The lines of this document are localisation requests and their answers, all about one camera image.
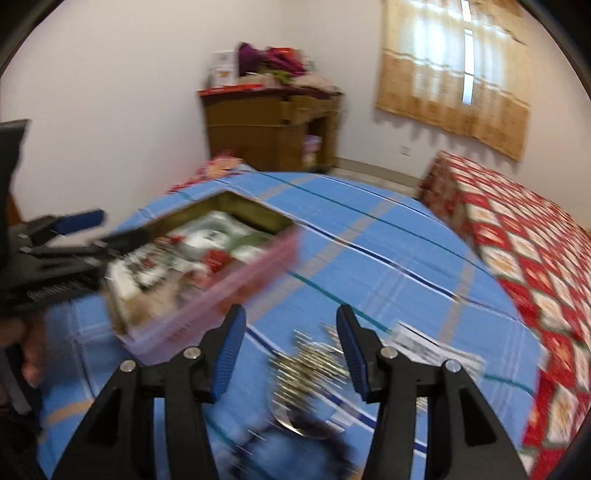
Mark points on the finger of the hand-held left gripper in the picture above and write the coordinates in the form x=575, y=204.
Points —
x=78, y=221
x=124, y=240

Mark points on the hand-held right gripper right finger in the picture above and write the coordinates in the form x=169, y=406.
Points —
x=353, y=355

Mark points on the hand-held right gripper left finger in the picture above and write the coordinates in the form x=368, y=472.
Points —
x=228, y=355

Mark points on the silver metal watch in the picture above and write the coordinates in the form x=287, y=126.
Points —
x=309, y=374

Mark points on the pink metal tin box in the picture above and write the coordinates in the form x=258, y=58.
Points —
x=221, y=295

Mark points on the white jade bangle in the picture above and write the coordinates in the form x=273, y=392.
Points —
x=191, y=235

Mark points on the green jade bangle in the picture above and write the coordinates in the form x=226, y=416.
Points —
x=251, y=242

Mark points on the person's left hand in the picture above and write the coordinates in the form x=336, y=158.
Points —
x=32, y=346

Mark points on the printed paper sheet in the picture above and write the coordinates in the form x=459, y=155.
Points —
x=143, y=267

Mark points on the white cloth label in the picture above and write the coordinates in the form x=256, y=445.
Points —
x=434, y=348

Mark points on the blue checked tablecloth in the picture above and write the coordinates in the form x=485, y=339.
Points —
x=369, y=258

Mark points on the pink floral cloth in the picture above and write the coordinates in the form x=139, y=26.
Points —
x=212, y=170

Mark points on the wooden desk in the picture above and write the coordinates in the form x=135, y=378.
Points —
x=249, y=129

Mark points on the flat red box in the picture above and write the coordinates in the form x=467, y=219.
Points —
x=231, y=89

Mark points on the white cardboard box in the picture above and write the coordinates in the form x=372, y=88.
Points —
x=223, y=69

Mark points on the red patterned bed blanket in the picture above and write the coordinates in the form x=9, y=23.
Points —
x=531, y=258

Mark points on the stacked storage boxes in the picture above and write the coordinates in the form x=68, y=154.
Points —
x=313, y=150

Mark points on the purple bag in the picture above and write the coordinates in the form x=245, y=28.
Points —
x=249, y=57

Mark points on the pile of clothes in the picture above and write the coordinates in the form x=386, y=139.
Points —
x=295, y=69

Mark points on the beige patterned curtain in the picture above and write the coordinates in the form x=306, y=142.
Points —
x=452, y=78

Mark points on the wall socket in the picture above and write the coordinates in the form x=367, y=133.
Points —
x=405, y=149

